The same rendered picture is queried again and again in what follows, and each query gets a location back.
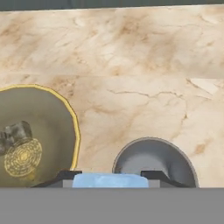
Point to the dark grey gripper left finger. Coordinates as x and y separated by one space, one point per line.
65 176

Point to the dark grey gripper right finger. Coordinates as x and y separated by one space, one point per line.
154 176

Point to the olive bowl with yellow rim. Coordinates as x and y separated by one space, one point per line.
40 122

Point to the grey ice cube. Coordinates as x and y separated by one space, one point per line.
14 135

